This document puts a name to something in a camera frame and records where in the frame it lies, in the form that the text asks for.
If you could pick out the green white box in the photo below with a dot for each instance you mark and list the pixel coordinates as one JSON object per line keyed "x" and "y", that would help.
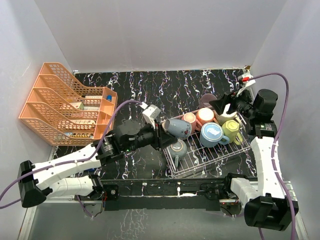
{"x": 77, "y": 105}

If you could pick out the white wire dish rack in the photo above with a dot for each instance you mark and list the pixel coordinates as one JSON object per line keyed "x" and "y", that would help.
{"x": 200, "y": 161}

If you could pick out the pink mug cream inside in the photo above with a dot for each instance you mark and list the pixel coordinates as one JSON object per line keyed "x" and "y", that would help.
{"x": 191, "y": 118}

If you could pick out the mauve purple mug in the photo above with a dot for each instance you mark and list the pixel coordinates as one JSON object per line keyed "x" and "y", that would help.
{"x": 205, "y": 100}

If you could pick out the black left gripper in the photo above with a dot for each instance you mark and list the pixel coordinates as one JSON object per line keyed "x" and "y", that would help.
{"x": 161, "y": 139}

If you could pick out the small white grey mug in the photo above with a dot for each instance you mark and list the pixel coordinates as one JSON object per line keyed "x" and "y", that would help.
{"x": 178, "y": 128}

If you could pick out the cream floral mug green inside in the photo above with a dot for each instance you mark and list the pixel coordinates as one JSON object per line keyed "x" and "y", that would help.
{"x": 224, "y": 117}

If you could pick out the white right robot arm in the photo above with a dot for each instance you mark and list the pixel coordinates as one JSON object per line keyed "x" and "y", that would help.
{"x": 268, "y": 206}

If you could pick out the yellow green mug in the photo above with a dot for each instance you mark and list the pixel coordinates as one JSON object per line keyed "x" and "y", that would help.
{"x": 231, "y": 129}

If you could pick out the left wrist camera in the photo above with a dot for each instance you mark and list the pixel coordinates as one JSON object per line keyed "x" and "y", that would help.
{"x": 150, "y": 114}

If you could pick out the aluminium frame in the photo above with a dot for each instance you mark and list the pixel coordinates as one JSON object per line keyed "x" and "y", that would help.
{"x": 63, "y": 218}

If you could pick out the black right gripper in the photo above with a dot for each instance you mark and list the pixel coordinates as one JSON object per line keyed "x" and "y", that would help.
{"x": 219, "y": 105}

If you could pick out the grey green mug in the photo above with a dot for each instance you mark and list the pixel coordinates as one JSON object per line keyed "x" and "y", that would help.
{"x": 177, "y": 151}

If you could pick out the salmon pink speckled mug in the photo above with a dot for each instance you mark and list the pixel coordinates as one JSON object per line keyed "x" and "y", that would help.
{"x": 205, "y": 115}

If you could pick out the blue cap bottle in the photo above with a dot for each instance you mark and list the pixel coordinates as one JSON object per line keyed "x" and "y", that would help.
{"x": 109, "y": 98}

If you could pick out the light blue mug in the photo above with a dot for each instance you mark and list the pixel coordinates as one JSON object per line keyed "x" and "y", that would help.
{"x": 212, "y": 134}

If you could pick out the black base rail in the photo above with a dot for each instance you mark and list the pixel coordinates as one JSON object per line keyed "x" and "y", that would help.
{"x": 209, "y": 194}

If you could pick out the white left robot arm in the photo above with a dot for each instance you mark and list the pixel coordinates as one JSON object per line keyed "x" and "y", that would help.
{"x": 40, "y": 181}

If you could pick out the orange plastic file organizer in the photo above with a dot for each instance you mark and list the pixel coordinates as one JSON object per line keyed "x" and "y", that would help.
{"x": 47, "y": 110}

